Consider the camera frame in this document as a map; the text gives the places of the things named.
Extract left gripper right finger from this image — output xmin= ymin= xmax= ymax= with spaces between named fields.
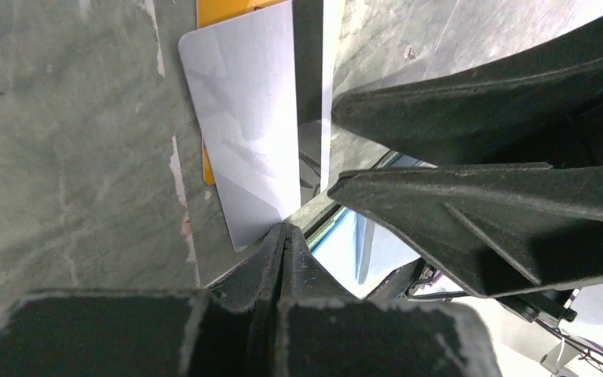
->
xmin=275 ymin=225 xmax=501 ymax=376

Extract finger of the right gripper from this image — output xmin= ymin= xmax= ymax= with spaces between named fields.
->
xmin=327 ymin=163 xmax=603 ymax=298
xmin=332 ymin=16 xmax=603 ymax=165

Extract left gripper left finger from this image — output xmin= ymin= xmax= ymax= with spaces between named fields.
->
xmin=0 ymin=224 xmax=287 ymax=376

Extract green card holder wallet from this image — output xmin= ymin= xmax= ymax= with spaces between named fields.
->
xmin=301 ymin=151 xmax=438 ymax=300

